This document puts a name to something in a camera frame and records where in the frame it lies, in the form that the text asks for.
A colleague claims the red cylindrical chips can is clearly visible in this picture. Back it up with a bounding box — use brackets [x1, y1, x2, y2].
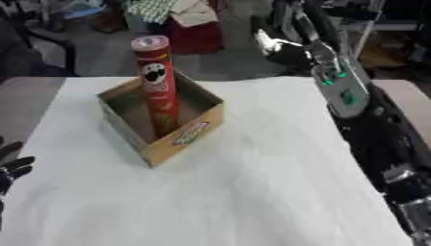
[129, 35, 182, 139]

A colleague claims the tan cardboard box green inside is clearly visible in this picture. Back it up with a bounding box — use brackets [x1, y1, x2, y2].
[95, 68, 228, 169]

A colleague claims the folded white cloth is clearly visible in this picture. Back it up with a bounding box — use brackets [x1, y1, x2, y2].
[166, 0, 219, 29]

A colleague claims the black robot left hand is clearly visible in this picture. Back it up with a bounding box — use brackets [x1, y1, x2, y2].
[0, 135, 38, 233]

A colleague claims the folded red cloth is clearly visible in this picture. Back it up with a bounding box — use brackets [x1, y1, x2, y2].
[165, 20, 224, 56]

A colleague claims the green white checked cloth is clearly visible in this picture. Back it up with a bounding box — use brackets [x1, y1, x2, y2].
[122, 0, 179, 25]

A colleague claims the brown cardboard box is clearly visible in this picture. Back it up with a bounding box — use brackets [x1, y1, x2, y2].
[358, 43, 408, 70]

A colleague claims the black chair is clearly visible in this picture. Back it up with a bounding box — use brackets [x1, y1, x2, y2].
[0, 6, 80, 78]

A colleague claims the white metal table frame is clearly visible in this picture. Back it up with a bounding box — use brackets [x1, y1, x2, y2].
[335, 0, 431, 60]

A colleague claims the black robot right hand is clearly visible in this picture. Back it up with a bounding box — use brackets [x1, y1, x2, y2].
[249, 0, 341, 77]

